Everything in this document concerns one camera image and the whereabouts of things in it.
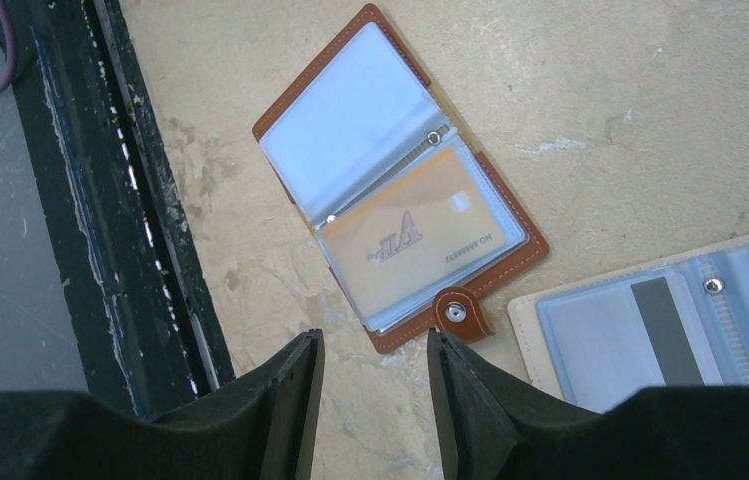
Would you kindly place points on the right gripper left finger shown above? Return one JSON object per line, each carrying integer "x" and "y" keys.
{"x": 260, "y": 426}

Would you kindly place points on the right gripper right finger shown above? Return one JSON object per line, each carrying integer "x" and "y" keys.
{"x": 493, "y": 425}

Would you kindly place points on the orange card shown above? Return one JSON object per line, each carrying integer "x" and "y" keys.
{"x": 427, "y": 228}

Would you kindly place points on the tan leather card holder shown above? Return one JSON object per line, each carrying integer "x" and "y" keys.
{"x": 362, "y": 112}

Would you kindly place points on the blue card white tray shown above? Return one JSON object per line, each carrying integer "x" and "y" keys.
{"x": 682, "y": 320}

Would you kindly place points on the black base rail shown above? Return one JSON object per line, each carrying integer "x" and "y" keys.
{"x": 148, "y": 335}

